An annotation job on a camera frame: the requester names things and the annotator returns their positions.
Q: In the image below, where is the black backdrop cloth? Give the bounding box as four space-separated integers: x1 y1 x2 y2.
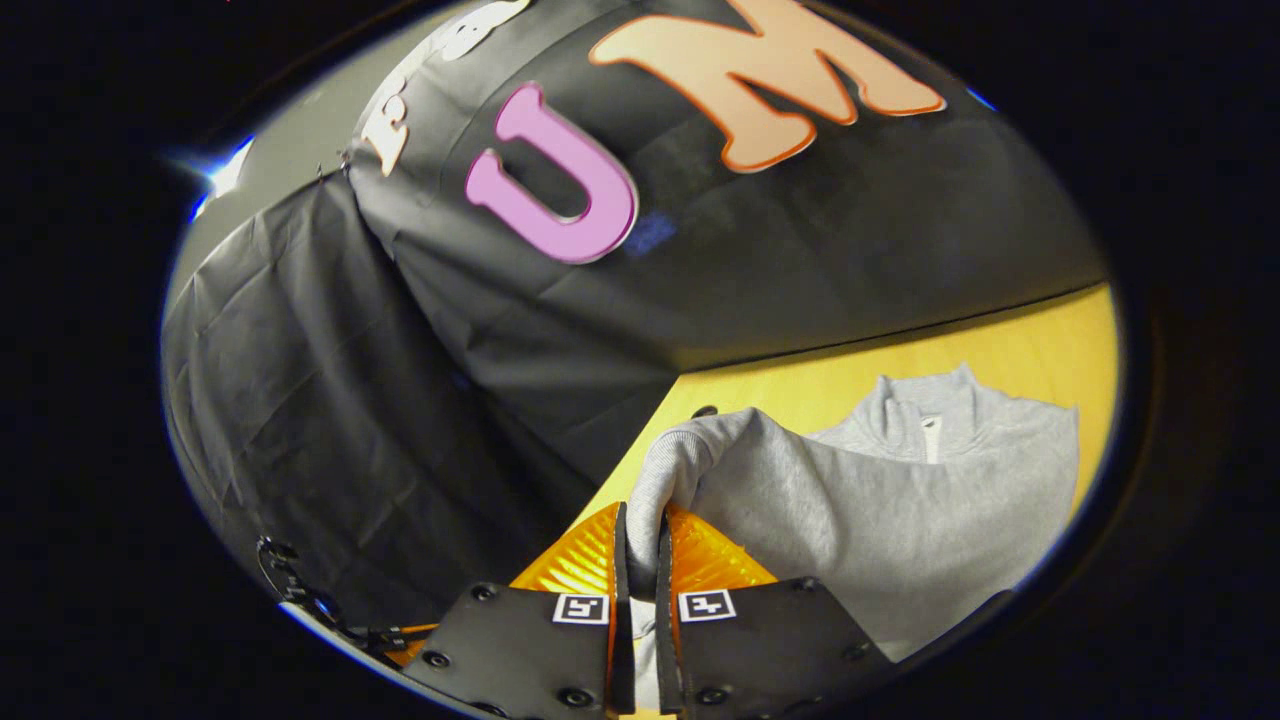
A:
160 0 1111 631

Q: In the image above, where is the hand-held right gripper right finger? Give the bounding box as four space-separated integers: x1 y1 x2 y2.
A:
655 503 896 716

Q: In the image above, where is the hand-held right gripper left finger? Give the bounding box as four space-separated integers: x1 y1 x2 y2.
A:
400 502 637 720

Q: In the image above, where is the grey zip-neck sweatshirt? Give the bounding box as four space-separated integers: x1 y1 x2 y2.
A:
625 363 1081 711

